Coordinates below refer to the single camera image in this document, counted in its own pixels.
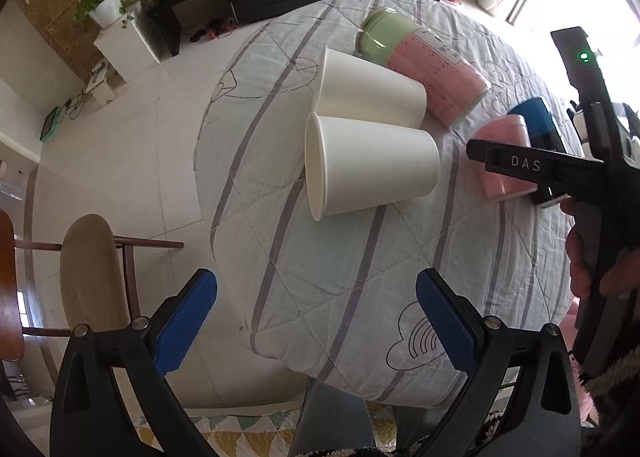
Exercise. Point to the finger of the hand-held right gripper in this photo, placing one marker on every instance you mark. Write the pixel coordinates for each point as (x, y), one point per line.
(520, 163)

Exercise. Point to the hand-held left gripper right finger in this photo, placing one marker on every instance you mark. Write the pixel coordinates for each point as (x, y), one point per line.
(447, 324)

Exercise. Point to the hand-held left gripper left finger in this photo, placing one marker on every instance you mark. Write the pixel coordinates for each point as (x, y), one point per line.
(185, 324)

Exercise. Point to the white paper cup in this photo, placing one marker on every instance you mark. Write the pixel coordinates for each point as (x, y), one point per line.
(370, 89)
(380, 167)

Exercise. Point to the person's right forearm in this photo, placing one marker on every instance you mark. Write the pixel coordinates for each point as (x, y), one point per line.
(615, 387)

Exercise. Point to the person's right hand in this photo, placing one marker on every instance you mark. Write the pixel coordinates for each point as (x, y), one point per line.
(577, 262)

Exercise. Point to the pink box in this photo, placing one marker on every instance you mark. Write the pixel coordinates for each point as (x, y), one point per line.
(505, 137)

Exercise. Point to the blue box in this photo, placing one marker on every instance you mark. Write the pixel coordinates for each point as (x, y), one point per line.
(537, 119)

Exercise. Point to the beige cushioned wooden chair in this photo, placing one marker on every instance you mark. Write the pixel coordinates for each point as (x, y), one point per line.
(90, 272)

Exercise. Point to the patterned floor rug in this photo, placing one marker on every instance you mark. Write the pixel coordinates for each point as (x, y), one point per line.
(235, 434)

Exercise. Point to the green and pink tumbler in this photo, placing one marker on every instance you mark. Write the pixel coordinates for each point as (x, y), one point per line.
(430, 67)

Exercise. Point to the striped grey quilt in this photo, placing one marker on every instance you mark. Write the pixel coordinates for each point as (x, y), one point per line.
(300, 257)

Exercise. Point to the brown wooden table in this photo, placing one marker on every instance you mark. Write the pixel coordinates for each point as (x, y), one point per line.
(9, 297)

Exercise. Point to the green floor device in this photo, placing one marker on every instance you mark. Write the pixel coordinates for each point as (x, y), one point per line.
(50, 126)

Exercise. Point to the white floor appliance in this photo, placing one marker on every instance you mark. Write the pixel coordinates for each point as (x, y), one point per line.
(100, 84)

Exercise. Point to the white side cabinet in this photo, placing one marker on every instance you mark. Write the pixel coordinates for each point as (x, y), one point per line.
(127, 49)

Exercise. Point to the red toy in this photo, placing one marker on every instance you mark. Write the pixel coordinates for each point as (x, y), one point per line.
(215, 28)

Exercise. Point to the potted plant in white pot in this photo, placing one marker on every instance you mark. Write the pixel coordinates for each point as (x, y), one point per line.
(106, 2)

